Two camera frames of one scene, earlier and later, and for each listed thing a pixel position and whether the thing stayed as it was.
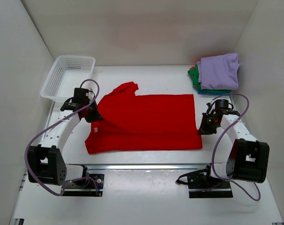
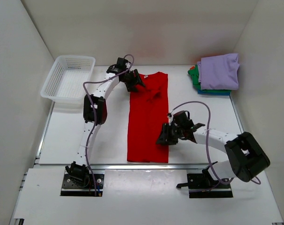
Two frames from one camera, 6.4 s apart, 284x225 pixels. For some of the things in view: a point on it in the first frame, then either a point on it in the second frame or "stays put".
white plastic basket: x=67 y=72 stays put
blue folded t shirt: x=201 y=92 stays put
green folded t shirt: x=194 y=73 stays put
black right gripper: x=203 y=130 -> x=165 y=138
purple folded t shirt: x=218 y=72 stays put
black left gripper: x=96 y=116 -> x=135 y=81
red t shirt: x=131 y=123 -> x=149 y=112
